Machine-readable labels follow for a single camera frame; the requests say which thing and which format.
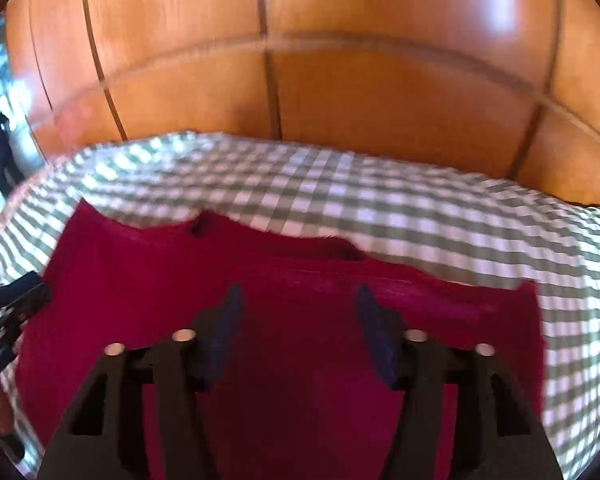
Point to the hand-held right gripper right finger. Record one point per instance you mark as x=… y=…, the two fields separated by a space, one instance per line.
x=375 y=330

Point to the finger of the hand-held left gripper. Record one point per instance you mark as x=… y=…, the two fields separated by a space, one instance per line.
x=27 y=290
x=0 y=350

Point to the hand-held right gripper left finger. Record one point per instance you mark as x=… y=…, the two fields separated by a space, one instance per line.
x=227 y=330

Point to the dark red knit garment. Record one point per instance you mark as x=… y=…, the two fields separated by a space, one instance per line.
x=300 y=410

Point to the green white checked blanket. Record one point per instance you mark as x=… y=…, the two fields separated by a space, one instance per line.
x=380 y=200

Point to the glass door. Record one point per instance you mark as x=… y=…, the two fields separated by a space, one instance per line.
x=2 y=125

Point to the wooden wardrobe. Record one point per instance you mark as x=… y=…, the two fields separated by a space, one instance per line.
x=330 y=60

